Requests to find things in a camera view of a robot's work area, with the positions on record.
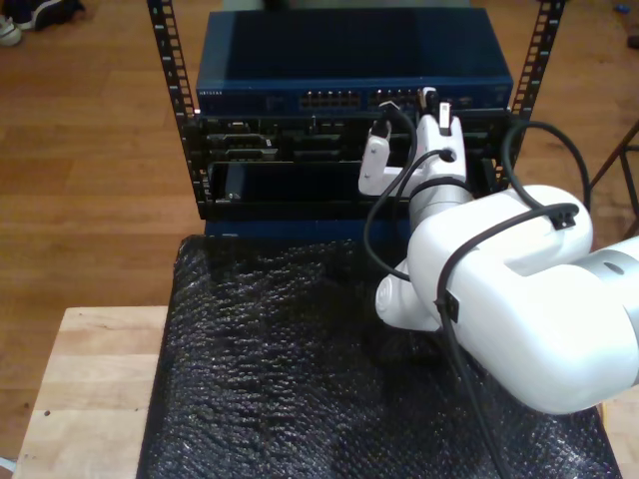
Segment black server unit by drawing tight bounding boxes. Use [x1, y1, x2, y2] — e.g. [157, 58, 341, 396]
[198, 114, 511, 164]

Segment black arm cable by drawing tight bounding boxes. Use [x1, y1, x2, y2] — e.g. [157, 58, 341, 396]
[362, 102, 593, 479]

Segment blue rack base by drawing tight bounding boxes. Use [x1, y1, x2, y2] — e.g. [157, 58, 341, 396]
[204, 218, 503, 240]

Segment dark shoes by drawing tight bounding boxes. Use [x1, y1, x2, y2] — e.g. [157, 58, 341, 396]
[12, 0, 87, 32]

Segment black textured mat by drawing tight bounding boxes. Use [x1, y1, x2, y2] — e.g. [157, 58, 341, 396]
[137, 235, 623, 479]

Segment black empty rack tray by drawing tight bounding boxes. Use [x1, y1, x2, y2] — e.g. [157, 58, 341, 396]
[202, 159, 503, 222]

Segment black rack frame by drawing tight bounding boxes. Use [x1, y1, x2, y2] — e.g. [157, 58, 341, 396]
[146, 0, 568, 224]

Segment blue network switch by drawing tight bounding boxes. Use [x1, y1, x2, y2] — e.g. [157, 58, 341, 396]
[195, 8, 514, 115]

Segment white sneaker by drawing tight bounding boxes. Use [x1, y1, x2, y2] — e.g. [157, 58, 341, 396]
[0, 14, 24, 49]

